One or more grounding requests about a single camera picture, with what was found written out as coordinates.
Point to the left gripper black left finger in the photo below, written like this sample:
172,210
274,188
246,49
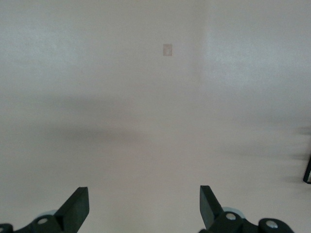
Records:
73,213

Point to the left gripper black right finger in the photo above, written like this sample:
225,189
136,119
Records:
211,213

